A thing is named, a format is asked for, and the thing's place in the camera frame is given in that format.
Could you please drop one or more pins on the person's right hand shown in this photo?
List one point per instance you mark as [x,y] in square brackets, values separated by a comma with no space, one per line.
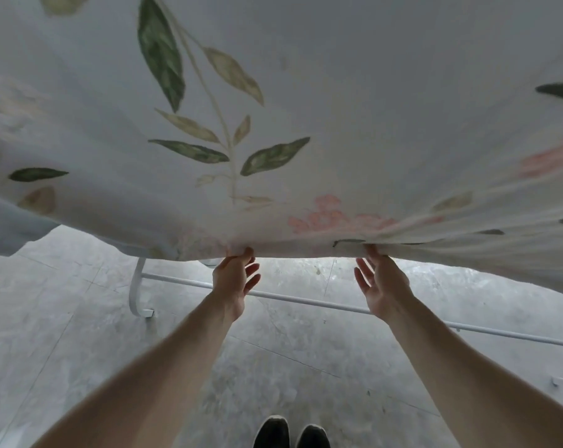
[387,285]

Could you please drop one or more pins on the person's left hand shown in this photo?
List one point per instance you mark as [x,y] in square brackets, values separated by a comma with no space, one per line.
[231,279]

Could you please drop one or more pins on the person's right thumb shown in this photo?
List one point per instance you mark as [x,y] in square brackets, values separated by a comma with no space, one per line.
[373,252]

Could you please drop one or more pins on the person's left thumb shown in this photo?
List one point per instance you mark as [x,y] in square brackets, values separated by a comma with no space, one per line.
[241,252]

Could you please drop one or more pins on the white floral leaf-print bed sheet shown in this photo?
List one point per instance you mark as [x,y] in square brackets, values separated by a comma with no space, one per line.
[337,97]

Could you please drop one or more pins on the person's right forearm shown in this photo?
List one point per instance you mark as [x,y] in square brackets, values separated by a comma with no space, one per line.
[472,382]

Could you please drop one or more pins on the person's left forearm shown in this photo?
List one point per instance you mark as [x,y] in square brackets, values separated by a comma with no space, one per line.
[144,391]

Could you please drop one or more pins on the white metal drying rack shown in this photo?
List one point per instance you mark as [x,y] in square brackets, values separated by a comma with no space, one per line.
[309,302]

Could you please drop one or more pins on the person's black left shoe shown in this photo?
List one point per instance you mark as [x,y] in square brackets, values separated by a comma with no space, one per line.
[272,433]

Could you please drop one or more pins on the person's black shoe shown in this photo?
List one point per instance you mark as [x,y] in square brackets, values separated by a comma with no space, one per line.
[313,437]
[272,433]

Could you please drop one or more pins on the person's black right shoe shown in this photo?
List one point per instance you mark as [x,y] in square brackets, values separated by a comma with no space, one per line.
[313,437]

